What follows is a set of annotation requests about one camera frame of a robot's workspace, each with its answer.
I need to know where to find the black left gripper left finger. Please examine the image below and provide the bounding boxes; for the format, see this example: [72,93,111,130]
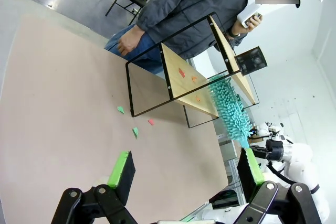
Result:
[51,150,137,224]

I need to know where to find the white digital clock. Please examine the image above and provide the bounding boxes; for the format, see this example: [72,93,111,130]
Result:
[236,3,263,29]

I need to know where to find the black mesh pen holder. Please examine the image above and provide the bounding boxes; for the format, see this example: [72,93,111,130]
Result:
[235,46,268,77]

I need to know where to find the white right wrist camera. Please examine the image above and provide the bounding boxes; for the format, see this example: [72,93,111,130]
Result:
[265,123,284,141]

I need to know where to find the person's left hand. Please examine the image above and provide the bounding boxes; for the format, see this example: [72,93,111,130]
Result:
[232,14,264,38]

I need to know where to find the teal chenille duster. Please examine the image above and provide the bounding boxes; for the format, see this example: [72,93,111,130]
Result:
[208,74,253,149]

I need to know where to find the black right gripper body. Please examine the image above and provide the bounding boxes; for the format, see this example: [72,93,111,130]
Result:
[265,140,285,161]

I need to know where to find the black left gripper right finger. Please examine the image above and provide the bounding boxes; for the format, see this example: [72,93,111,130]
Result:
[235,147,323,224]

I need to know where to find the person's right hand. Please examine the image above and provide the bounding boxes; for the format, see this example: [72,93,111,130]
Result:
[117,26,145,57]

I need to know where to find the aluminium table frame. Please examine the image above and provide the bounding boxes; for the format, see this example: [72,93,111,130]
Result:
[216,133,246,205]

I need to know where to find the two-tier wood metal shelf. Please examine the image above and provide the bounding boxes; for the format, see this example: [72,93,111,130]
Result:
[125,12,260,129]

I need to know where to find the person in grey jacket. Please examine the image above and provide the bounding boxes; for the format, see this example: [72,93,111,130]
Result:
[104,0,262,74]

